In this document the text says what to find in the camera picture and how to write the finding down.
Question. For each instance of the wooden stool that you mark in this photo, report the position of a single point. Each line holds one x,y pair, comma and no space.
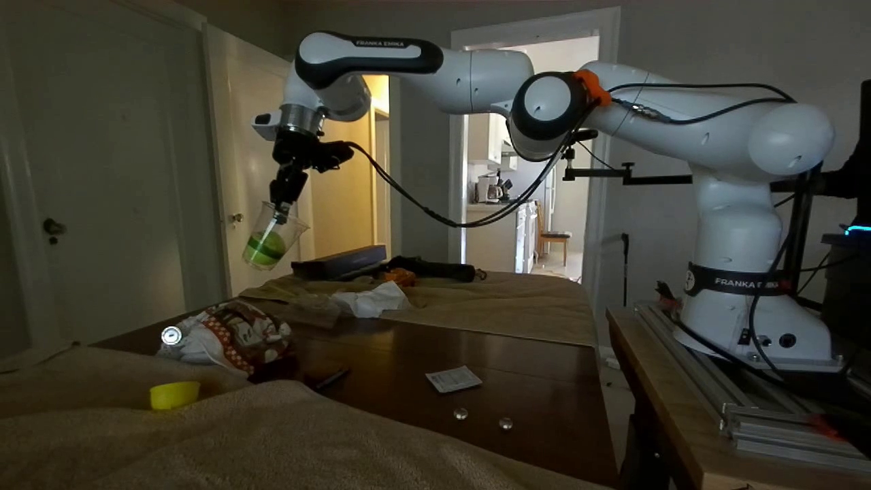
552,244

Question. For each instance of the white door with dark knob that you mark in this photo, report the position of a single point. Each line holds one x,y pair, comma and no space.
110,181

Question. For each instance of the black case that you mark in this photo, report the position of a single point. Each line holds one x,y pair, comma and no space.
338,262

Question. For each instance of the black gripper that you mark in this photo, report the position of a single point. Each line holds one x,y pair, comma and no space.
291,165

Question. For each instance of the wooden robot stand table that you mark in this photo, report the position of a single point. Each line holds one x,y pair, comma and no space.
666,425

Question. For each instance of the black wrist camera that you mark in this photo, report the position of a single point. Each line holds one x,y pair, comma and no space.
328,157

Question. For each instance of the white kitchen cabinet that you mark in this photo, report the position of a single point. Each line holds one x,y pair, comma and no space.
494,244

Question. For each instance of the white open door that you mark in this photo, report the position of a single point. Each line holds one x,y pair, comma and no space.
245,109

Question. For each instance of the black elongated object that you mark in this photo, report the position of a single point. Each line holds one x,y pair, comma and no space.
443,271

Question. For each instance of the white paper sachet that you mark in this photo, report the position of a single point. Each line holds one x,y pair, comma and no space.
451,380

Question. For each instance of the black computer box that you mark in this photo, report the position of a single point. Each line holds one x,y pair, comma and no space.
846,289

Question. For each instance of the beige towel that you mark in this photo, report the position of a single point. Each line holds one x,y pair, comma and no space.
227,437

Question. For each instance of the small brass door knob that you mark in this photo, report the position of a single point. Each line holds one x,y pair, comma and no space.
235,220

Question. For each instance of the orange toy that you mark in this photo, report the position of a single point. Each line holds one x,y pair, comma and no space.
397,274

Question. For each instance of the black camera boom stand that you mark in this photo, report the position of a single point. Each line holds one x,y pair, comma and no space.
635,175

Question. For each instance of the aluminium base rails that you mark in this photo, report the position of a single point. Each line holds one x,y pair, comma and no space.
770,409

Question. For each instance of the yellowish tan towel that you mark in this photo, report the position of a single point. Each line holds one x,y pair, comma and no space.
491,303

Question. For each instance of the dark door knob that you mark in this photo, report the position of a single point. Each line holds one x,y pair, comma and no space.
51,226

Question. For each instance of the small yellow cap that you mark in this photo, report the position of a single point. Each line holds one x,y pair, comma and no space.
174,395

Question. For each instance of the small silver metal knob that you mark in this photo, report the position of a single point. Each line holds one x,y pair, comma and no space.
503,424
461,414

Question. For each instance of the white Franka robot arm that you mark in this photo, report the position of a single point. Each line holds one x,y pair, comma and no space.
734,226

